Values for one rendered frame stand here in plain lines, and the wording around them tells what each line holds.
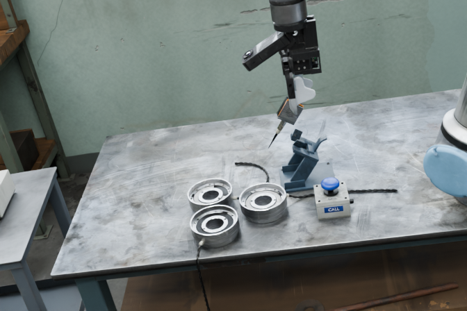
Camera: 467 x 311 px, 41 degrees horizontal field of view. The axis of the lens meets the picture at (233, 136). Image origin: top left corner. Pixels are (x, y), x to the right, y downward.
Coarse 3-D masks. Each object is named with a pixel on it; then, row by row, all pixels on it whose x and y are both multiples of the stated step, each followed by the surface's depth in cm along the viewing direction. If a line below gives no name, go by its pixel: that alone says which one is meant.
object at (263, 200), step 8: (256, 184) 142; (264, 184) 142; (272, 184) 141; (248, 192) 142; (280, 192) 140; (240, 200) 138; (256, 200) 140; (264, 200) 141; (272, 200) 138; (240, 208) 138; (248, 208) 135; (256, 208) 137; (264, 208) 136; (272, 208) 134; (280, 208) 135; (248, 216) 136; (256, 216) 135; (264, 216) 134; (272, 216) 135; (280, 216) 137
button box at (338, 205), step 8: (320, 184) 138; (344, 184) 136; (320, 192) 135; (328, 192) 134; (336, 192) 133; (344, 192) 134; (320, 200) 133; (328, 200) 132; (336, 200) 132; (344, 200) 131; (352, 200) 135; (320, 208) 132; (328, 208) 132; (336, 208) 132; (344, 208) 132; (320, 216) 133; (328, 216) 133; (336, 216) 133; (344, 216) 133
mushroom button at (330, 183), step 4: (324, 180) 133; (328, 180) 133; (332, 180) 133; (336, 180) 133; (324, 184) 133; (328, 184) 132; (332, 184) 132; (336, 184) 132; (324, 188) 132; (328, 188) 132; (332, 188) 132; (336, 188) 132
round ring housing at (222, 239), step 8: (208, 208) 138; (216, 208) 138; (224, 208) 137; (232, 208) 136; (192, 216) 136; (200, 216) 137; (216, 216) 136; (232, 216) 135; (192, 224) 135; (208, 224) 136; (216, 224) 137; (224, 224) 133; (192, 232) 132; (224, 232) 129; (232, 232) 131; (200, 240) 131; (208, 240) 130; (216, 240) 130; (224, 240) 130; (232, 240) 132
